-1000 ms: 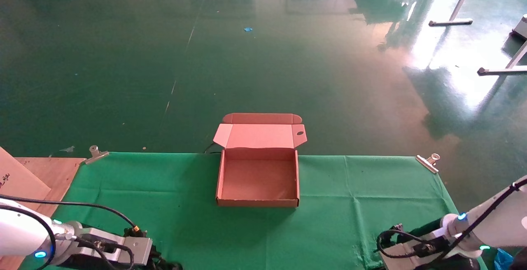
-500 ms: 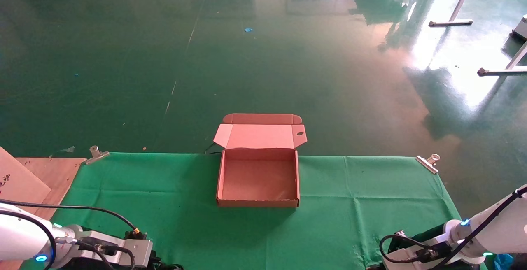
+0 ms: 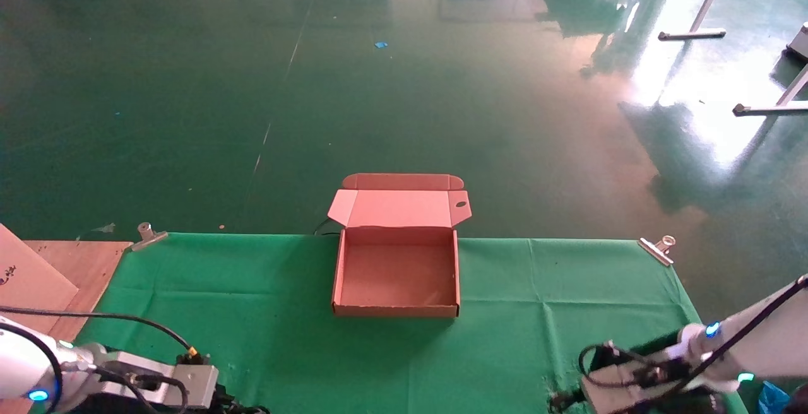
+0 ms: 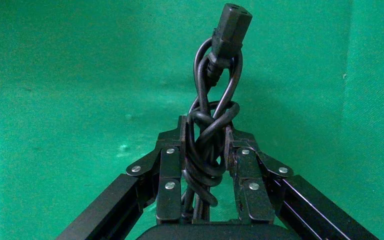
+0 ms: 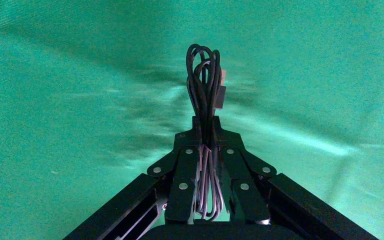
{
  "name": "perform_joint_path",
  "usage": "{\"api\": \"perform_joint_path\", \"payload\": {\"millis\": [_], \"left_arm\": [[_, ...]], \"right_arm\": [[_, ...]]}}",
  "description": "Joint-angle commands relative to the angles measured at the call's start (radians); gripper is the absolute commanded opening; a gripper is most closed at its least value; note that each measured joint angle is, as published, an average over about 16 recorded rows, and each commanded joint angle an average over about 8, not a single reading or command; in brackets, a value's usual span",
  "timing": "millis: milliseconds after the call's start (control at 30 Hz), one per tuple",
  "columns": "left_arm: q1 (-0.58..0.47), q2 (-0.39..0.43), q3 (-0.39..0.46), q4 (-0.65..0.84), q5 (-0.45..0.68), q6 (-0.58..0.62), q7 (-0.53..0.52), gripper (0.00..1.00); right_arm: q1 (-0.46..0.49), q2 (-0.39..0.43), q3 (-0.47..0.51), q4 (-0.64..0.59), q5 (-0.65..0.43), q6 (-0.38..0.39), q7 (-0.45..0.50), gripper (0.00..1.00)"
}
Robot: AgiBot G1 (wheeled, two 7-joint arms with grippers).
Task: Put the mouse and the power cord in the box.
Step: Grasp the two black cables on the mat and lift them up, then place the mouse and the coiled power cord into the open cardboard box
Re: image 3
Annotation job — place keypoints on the wooden board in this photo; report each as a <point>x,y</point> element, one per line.
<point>95,269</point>

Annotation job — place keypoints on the green table cloth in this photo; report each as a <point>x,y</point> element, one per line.
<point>379,363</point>

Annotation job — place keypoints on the open brown cardboard box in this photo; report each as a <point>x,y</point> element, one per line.
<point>398,272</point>

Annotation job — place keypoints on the grey machine base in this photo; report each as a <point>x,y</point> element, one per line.
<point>798,45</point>

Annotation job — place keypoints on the flat cardboard sheet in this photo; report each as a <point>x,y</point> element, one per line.
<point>31,281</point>

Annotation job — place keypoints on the blue plastic bag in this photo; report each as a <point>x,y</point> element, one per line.
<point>771,398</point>

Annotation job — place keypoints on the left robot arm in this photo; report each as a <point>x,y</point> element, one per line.
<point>25,363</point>

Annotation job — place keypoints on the silver metal cloth clip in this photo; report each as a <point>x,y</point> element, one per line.
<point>656,250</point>
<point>148,237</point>

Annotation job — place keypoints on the grey metal stand leg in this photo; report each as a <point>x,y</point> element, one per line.
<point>691,34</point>
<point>770,109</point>

